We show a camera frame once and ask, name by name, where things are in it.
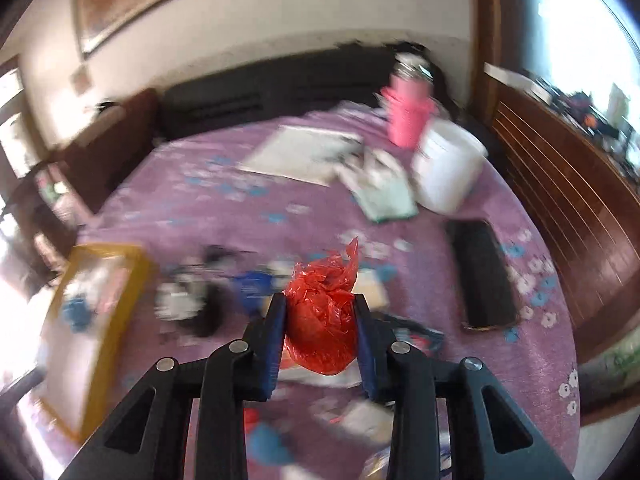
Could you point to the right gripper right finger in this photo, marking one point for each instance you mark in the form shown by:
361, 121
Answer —
490, 436

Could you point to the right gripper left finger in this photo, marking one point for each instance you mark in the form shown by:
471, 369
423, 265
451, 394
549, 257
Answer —
146, 435

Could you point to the blue cloth with red bag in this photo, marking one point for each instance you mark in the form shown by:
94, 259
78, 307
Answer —
264, 445

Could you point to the small beige tissue pack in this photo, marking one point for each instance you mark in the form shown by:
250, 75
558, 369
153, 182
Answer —
369, 285

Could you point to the red plastic bag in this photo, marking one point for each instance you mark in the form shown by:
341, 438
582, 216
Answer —
320, 324

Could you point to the black smartphone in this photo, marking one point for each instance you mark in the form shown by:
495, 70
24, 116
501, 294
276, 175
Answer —
488, 298

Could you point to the yellow cardboard box tray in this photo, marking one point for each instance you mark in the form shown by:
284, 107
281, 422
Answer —
81, 333

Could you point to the dark wooden chair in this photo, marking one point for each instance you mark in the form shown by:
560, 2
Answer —
28, 205

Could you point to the wooden side cabinet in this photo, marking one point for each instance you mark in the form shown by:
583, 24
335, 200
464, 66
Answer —
586, 212

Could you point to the white plastic bucket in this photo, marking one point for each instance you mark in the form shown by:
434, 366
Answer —
446, 165

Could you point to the white work gloves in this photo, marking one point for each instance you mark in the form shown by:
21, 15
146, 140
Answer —
379, 184

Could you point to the white paper booklet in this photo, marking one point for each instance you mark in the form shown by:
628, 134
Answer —
302, 154

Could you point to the pink thermos bottle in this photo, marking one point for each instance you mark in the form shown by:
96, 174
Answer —
408, 99

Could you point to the black leather sofa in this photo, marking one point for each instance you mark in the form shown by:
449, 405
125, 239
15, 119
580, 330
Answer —
291, 85

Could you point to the black camera stand device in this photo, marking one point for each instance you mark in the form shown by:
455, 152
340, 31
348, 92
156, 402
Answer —
193, 295

